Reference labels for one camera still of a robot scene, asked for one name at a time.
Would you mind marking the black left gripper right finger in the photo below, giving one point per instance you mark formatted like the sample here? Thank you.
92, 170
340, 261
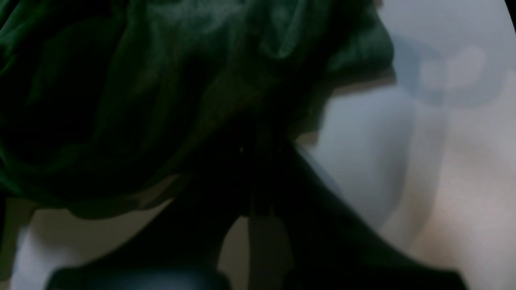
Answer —
332, 248

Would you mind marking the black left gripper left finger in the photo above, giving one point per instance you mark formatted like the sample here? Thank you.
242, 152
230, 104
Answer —
179, 249

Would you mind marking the dark green t-shirt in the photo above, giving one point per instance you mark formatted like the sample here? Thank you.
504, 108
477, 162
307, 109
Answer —
101, 99

